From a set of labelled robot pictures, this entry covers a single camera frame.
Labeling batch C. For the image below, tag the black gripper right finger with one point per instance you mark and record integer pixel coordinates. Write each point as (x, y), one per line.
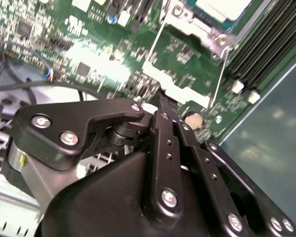
(209, 169)

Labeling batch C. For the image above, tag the silver CPU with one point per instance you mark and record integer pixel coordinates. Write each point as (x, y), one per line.
(224, 7)

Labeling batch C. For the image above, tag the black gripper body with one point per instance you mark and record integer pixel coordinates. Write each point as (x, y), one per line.
(101, 202)

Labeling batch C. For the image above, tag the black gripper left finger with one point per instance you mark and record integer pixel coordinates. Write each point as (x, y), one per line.
(64, 118)

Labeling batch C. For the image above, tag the metal socket cover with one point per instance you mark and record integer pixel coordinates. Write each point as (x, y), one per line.
(151, 71)

